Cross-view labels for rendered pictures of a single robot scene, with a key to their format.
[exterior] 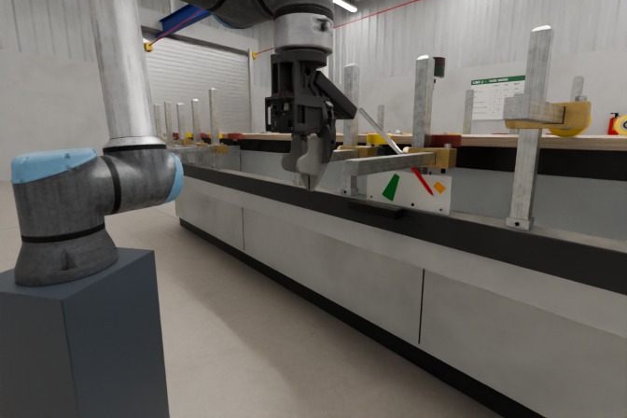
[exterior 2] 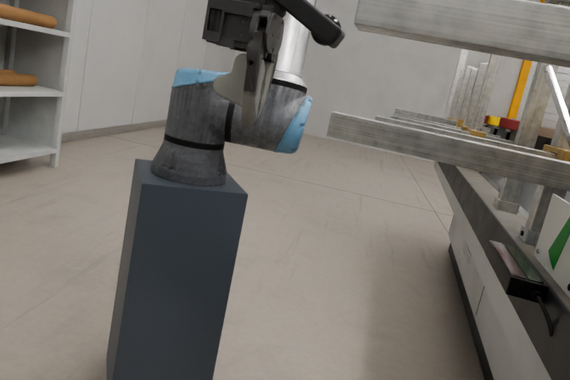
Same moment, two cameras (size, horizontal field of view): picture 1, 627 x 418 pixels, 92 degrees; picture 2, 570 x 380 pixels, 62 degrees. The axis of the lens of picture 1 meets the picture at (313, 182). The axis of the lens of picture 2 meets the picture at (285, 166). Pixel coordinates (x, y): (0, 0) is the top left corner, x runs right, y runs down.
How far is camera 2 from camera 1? 0.57 m
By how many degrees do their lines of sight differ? 55
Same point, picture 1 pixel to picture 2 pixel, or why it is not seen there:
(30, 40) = not seen: outside the picture
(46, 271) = (159, 163)
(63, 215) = (182, 122)
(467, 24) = not seen: outside the picture
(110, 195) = (221, 119)
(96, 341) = (159, 239)
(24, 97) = (390, 58)
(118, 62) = not seen: outside the picture
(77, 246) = (183, 153)
